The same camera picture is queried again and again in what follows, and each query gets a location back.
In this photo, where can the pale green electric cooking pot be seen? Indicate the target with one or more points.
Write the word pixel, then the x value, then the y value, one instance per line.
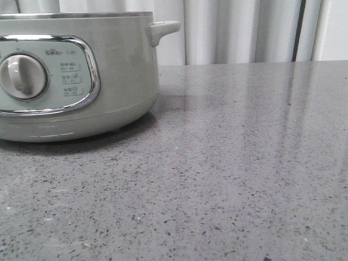
pixel 102 72

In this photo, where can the white pleated curtain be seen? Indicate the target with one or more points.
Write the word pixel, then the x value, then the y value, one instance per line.
pixel 228 32

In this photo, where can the grey round control knob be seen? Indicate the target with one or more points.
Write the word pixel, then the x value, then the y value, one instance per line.
pixel 23 77

